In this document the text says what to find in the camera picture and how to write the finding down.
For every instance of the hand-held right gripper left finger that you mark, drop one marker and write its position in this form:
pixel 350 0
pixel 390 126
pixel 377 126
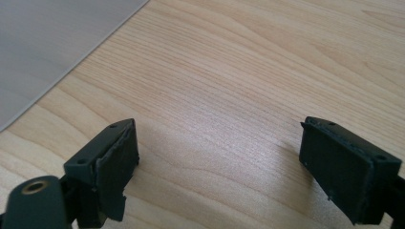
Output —
pixel 114 165

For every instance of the clear plastic storage box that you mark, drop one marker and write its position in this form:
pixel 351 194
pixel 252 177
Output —
pixel 41 47

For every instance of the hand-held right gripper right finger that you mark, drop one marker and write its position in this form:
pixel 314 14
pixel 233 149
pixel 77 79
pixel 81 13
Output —
pixel 344 168

